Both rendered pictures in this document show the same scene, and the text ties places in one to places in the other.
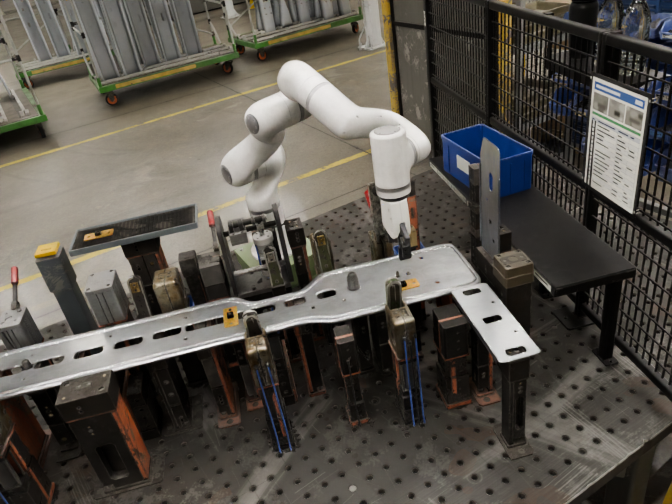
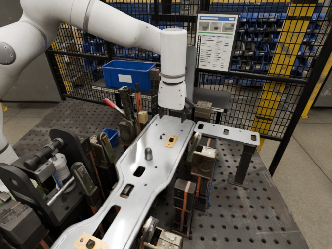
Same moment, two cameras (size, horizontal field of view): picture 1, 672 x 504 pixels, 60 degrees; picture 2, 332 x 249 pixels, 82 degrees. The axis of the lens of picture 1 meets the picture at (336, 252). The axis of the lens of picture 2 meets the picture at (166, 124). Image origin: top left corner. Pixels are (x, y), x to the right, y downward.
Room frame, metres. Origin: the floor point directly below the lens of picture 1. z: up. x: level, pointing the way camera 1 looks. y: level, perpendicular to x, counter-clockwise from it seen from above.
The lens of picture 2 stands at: (0.99, 0.41, 1.53)
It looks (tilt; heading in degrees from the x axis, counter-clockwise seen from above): 34 degrees down; 298
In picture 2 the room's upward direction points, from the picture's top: straight up
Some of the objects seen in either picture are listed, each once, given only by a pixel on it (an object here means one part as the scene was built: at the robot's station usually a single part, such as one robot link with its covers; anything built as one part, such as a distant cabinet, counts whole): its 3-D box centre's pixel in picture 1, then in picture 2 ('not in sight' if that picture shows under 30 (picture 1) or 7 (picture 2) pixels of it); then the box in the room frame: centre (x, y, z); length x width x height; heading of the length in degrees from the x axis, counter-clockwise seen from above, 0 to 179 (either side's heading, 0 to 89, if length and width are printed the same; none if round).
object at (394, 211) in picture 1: (395, 210); (172, 92); (1.27, -0.16, 1.23); 0.10 x 0.07 x 0.11; 7
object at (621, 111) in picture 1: (615, 143); (213, 43); (1.29, -0.72, 1.30); 0.23 x 0.02 x 0.31; 7
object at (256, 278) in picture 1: (264, 284); (65, 199); (1.48, 0.23, 0.94); 0.18 x 0.13 x 0.49; 97
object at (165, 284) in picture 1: (183, 328); not in sight; (1.39, 0.48, 0.89); 0.13 x 0.11 x 0.38; 7
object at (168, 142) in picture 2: (403, 284); (171, 140); (1.27, -0.16, 1.01); 0.08 x 0.04 x 0.01; 97
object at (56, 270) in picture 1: (77, 312); not in sight; (1.53, 0.83, 0.92); 0.08 x 0.08 x 0.44; 7
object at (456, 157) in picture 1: (484, 160); (130, 74); (1.76, -0.54, 1.10); 0.30 x 0.17 x 0.13; 14
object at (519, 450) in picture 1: (513, 398); (244, 162); (0.96, -0.36, 0.84); 0.11 x 0.06 x 0.29; 7
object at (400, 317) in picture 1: (404, 365); (200, 181); (1.11, -0.12, 0.87); 0.12 x 0.09 x 0.35; 7
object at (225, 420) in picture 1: (215, 368); not in sight; (1.25, 0.38, 0.84); 0.17 x 0.06 x 0.29; 7
